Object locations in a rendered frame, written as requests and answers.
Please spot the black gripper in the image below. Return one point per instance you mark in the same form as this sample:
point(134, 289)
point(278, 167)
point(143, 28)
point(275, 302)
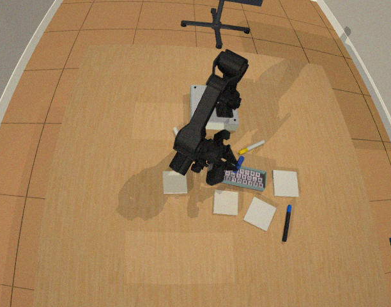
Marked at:
point(213, 152)

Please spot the keyboard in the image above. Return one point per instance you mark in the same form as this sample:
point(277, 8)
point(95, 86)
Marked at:
point(249, 178)

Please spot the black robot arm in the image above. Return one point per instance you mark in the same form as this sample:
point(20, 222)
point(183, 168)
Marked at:
point(190, 141)

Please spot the black marker with blue cap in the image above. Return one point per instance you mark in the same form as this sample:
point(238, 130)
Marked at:
point(286, 226)

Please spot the dark blue stylus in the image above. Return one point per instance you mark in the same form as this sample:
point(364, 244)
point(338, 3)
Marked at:
point(239, 163)

